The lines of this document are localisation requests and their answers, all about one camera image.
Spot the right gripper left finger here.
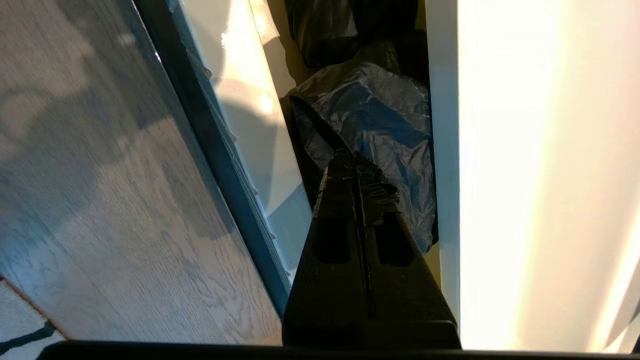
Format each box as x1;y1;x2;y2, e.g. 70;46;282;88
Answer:
281;149;375;349

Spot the black folding umbrella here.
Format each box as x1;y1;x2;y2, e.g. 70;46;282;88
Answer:
284;0;440;254

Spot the white rug with black pattern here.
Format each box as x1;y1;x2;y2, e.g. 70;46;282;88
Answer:
0;277;67;360

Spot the white fluted drawer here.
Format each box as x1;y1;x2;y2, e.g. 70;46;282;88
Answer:
132;0;441;316

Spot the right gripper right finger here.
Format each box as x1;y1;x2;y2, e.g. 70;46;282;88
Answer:
353;154;462;349

